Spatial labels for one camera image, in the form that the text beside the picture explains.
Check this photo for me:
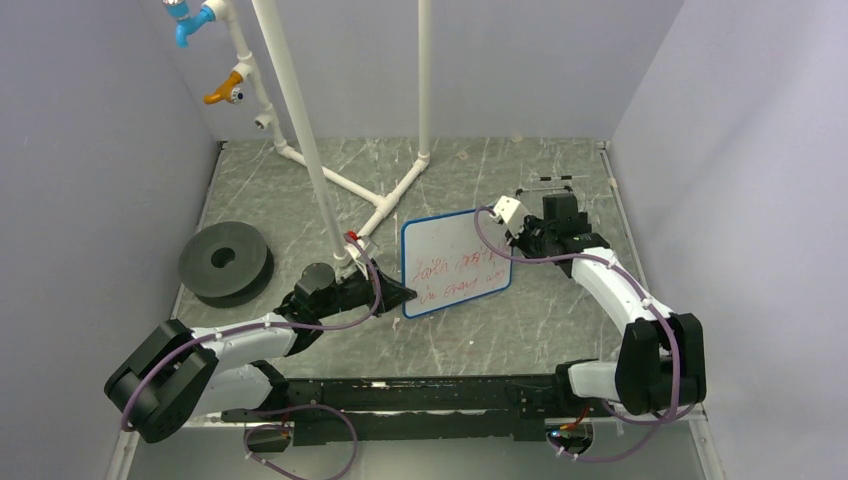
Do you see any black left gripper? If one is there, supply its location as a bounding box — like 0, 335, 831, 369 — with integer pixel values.
316, 258, 417, 319

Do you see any blue framed whiteboard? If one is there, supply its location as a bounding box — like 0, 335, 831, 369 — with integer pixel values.
400, 210, 513, 319

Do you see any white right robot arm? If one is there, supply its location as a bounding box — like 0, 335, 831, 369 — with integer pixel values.
492, 191, 707, 417

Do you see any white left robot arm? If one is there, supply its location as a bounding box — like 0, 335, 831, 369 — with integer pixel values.
104, 262, 417, 443

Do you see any black foam disc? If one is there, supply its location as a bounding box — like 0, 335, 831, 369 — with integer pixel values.
178, 221, 275, 309

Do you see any orange tap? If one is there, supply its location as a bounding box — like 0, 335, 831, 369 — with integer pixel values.
203, 70, 244, 105

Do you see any blue tap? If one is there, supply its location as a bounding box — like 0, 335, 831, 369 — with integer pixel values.
162, 0, 216, 48

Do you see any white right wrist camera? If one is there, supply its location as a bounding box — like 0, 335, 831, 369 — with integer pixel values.
490, 196, 530, 229

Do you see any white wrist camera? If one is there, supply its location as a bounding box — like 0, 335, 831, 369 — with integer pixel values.
490, 196, 530, 229
343, 231, 380, 267

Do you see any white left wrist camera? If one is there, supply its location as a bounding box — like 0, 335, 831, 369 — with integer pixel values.
343, 231, 380, 267

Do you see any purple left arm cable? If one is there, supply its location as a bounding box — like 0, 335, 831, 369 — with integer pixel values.
119, 239, 384, 433

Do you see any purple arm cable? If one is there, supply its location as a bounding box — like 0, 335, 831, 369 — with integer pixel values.
472, 206, 701, 425
119, 239, 384, 433

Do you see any black wire easel stand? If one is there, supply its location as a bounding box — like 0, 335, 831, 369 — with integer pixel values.
515, 174, 589, 222

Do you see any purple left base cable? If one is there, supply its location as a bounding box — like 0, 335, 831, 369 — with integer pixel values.
243, 406, 360, 480

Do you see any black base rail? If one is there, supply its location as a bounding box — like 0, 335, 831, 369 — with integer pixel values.
222, 374, 609, 446

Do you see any white pvc pipe frame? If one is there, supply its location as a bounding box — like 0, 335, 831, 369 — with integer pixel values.
202, 1, 418, 255

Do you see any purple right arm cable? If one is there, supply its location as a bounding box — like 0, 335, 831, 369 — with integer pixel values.
472, 206, 701, 425

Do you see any aluminium extrusion rail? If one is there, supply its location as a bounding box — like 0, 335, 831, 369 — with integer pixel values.
600, 399, 698, 426

